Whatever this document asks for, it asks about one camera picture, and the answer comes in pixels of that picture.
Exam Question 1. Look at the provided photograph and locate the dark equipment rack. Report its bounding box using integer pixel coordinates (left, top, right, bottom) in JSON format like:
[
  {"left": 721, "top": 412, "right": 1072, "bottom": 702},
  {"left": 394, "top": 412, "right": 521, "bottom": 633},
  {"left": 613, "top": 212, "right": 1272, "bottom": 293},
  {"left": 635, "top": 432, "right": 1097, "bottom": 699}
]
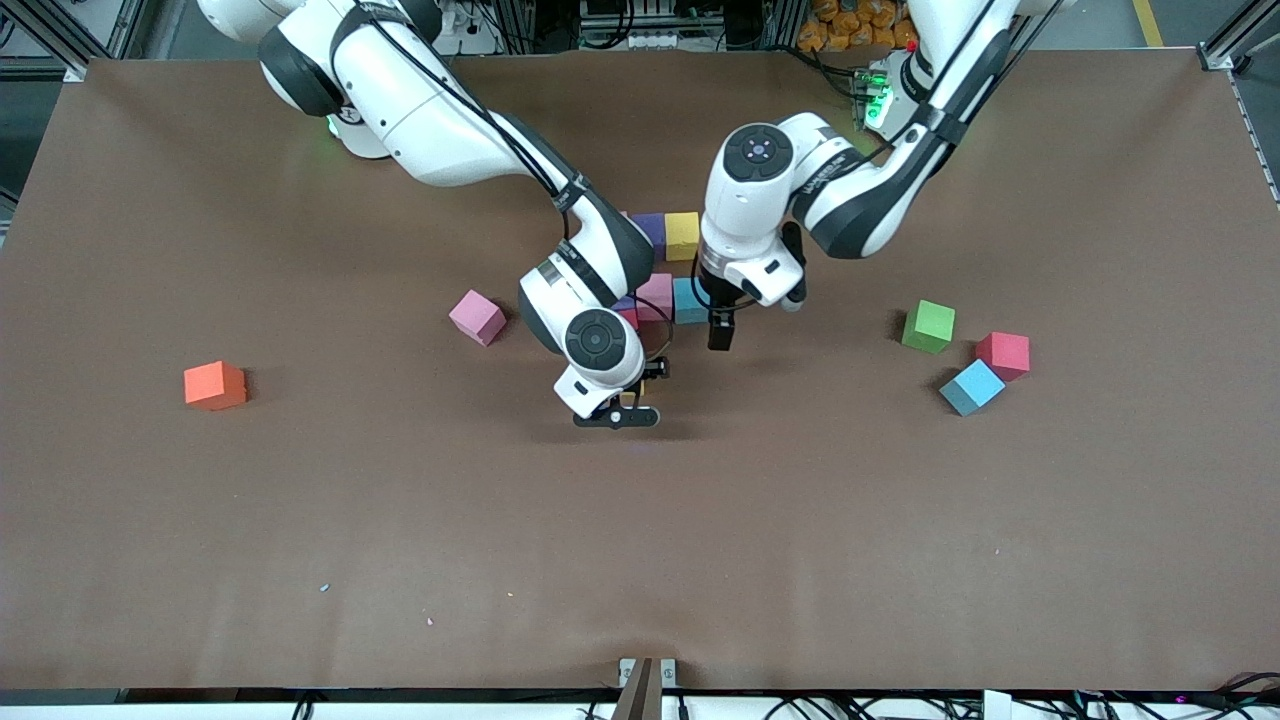
[{"left": 575, "top": 0, "right": 791, "bottom": 51}]

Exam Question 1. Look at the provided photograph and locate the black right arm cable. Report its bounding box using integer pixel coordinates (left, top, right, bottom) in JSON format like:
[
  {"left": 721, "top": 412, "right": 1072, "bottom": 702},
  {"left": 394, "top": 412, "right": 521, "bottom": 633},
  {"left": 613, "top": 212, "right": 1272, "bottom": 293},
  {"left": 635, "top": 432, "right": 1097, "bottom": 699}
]
[{"left": 365, "top": 0, "right": 673, "bottom": 366}]

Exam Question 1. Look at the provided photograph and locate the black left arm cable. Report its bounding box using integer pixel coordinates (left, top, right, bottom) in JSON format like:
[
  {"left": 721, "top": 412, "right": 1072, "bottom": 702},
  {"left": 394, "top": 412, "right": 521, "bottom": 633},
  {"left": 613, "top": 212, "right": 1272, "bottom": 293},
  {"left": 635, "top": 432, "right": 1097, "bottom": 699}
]
[{"left": 692, "top": 0, "right": 1041, "bottom": 311}]

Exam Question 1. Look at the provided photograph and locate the pile of orange toys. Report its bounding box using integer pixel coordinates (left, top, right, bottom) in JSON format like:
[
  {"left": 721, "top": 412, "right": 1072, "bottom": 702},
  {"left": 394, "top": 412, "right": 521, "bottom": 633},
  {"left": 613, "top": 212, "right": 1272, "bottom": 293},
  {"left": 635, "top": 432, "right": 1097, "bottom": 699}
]
[{"left": 797, "top": 0, "right": 916, "bottom": 53}]

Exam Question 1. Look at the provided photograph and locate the blue foam cube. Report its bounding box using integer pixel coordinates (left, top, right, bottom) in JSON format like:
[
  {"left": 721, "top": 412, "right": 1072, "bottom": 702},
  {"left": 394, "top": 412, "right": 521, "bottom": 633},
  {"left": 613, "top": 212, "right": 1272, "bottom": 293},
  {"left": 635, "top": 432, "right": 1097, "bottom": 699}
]
[
  {"left": 672, "top": 276, "right": 711, "bottom": 326},
  {"left": 939, "top": 359, "right": 1007, "bottom": 418}
]

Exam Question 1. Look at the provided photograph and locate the pink foam cube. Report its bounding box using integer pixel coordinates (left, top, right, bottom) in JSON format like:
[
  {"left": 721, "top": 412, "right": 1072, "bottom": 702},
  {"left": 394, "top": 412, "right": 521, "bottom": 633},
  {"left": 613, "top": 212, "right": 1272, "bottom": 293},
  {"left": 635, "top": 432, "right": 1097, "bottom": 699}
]
[
  {"left": 636, "top": 273, "right": 674, "bottom": 323},
  {"left": 448, "top": 290, "right": 508, "bottom": 348}
]

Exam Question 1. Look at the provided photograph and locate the large table cover sheet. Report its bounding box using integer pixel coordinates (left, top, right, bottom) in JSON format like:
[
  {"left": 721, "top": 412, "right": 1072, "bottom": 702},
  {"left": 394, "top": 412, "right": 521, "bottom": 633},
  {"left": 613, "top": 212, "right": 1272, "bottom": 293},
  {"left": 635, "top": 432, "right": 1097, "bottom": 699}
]
[{"left": 0, "top": 50, "right": 1280, "bottom": 693}]

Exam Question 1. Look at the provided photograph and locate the aluminium frame profile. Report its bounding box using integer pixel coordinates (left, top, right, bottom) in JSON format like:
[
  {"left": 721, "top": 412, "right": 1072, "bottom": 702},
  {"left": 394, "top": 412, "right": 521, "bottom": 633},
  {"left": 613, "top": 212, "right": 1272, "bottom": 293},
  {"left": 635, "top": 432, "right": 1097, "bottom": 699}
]
[
  {"left": 0, "top": 0, "right": 151, "bottom": 83},
  {"left": 1195, "top": 0, "right": 1280, "bottom": 136}
]

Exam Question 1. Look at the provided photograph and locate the orange foam cube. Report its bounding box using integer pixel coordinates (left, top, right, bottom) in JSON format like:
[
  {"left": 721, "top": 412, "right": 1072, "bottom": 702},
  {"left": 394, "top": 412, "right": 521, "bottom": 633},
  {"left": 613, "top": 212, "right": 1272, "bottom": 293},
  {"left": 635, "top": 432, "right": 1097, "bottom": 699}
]
[{"left": 183, "top": 361, "right": 248, "bottom": 412}]

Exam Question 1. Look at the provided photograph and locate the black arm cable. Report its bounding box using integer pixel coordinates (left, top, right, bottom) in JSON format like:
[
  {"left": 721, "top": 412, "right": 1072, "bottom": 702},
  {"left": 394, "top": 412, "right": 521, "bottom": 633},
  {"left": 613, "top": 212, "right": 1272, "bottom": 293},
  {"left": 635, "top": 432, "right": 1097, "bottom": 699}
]
[
  {"left": 365, "top": 0, "right": 673, "bottom": 366},
  {"left": 692, "top": 0, "right": 1041, "bottom": 311}
]

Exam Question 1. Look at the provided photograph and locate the front camera mount post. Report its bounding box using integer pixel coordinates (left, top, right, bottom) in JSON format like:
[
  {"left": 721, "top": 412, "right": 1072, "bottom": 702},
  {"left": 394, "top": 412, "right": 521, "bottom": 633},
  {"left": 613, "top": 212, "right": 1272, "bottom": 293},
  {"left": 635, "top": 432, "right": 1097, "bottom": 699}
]
[{"left": 618, "top": 657, "right": 678, "bottom": 720}]

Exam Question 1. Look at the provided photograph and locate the green foam cube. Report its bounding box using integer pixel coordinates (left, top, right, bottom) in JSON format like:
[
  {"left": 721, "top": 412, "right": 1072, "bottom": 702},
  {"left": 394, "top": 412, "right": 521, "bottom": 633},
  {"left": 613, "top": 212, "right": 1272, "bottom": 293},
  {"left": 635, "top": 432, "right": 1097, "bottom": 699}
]
[{"left": 901, "top": 299, "right": 956, "bottom": 355}]

